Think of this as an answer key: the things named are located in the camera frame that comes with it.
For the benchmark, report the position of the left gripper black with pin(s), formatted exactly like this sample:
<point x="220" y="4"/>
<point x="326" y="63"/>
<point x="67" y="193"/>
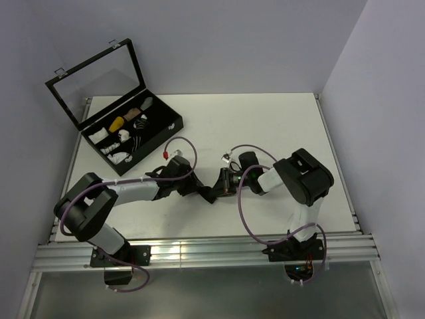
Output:
<point x="190" y="187"/>

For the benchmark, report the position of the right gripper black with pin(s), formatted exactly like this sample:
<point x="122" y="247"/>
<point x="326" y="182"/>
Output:
<point x="226" y="186"/>

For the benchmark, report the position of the black ankle sock white cuff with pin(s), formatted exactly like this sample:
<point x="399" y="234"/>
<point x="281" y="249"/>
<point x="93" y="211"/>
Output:
<point x="206" y="193"/>

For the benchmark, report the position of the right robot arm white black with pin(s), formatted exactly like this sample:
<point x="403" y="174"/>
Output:
<point x="307" y="180"/>

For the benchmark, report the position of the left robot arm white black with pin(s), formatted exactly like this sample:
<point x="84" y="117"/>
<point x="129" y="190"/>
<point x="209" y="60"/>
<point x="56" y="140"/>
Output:
<point x="84" y="209"/>

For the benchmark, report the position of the black white striped rolled sock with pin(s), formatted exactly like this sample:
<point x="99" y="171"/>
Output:
<point x="141" y="123"/>

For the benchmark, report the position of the white crumpled sock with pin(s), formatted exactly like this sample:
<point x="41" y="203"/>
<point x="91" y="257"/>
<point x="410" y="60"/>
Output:
<point x="117" y="157"/>

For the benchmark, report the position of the white grey rolled sock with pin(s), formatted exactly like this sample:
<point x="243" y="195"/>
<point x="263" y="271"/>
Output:
<point x="124" y="135"/>

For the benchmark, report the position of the tan rolled sock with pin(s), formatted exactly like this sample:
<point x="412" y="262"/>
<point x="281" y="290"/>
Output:
<point x="132" y="113"/>

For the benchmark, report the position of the yellow rolled sock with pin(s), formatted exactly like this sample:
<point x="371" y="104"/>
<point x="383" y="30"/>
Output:
<point x="116" y="124"/>

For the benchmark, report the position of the white black patterned rolled sock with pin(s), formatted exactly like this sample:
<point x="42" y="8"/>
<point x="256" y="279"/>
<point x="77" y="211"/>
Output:
<point x="110" y="148"/>

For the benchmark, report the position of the black display case with lid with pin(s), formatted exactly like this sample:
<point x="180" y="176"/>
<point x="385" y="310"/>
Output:
<point x="98" y="90"/>

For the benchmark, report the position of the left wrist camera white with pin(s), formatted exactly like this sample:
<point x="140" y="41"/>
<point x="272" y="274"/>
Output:
<point x="169" y="155"/>

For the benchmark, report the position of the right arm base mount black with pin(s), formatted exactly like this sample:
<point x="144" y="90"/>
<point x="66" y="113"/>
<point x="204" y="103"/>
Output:
<point x="291" y="251"/>

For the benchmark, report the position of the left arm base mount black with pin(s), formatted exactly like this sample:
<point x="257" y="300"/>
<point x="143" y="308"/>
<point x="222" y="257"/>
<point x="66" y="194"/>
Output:
<point x="121" y="267"/>

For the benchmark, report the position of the aluminium frame rail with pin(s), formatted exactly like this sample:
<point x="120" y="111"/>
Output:
<point x="200" y="253"/>

